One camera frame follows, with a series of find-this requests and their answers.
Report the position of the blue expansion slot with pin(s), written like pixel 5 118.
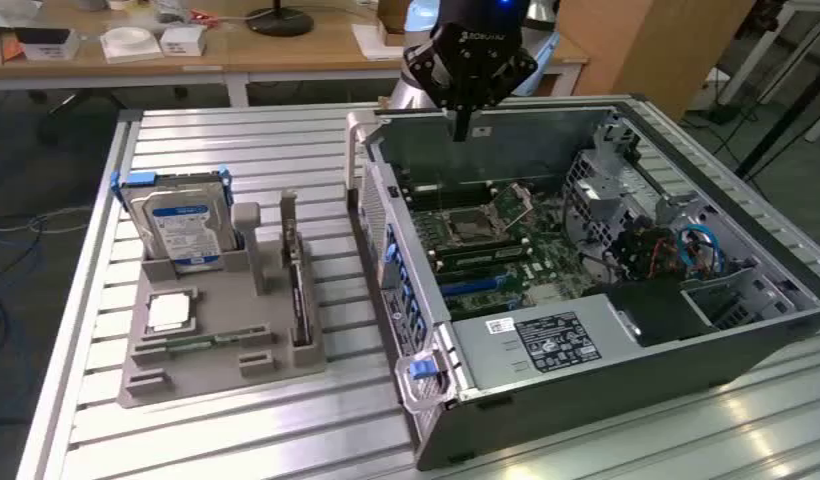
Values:
pixel 471 287

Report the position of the black office chair base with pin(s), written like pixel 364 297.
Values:
pixel 66 107

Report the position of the white box with label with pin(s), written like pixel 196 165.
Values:
pixel 184 41

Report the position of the grey power supply unit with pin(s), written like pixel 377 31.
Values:
pixel 500 360

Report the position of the blue case release latch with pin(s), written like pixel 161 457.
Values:
pixel 423 371

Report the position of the brown cardboard box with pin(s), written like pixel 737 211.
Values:
pixel 392 17

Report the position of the metal socket cover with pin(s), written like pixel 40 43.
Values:
pixel 516 202

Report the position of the wooden cabinet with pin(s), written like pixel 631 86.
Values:
pixel 684 50

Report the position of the black Nvidia graphics card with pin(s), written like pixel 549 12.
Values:
pixel 298 300

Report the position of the flat white box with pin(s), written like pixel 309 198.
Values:
pixel 377 45

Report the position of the green motherboard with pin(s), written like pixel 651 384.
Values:
pixel 551 260

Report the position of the silver CPU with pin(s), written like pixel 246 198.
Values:
pixel 170 312

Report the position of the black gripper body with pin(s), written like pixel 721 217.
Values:
pixel 480 60

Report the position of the grey printed parts rack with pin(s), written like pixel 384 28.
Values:
pixel 210 312

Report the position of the perforated metal drive cage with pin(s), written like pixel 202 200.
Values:
pixel 617 220

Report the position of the green RAM stick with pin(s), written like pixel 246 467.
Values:
pixel 197 342

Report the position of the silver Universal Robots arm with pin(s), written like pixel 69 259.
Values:
pixel 410 94

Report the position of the black round lamp base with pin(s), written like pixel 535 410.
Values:
pixel 280 22

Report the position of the open dark PC case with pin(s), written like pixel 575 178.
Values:
pixel 584 400

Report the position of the wooden desk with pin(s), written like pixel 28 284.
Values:
pixel 284 55

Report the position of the white box with black lid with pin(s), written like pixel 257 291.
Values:
pixel 49 45

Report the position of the blue card retention clip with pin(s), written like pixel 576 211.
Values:
pixel 400 270

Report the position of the grey metal disk bay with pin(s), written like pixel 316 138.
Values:
pixel 731 300

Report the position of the CPU socket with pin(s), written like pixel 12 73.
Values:
pixel 471 222

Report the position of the hard disk with blue caddy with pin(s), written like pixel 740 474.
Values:
pixel 184 230

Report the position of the white box with round dish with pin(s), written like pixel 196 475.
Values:
pixel 132 47

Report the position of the black slanted pole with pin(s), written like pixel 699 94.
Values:
pixel 788 100

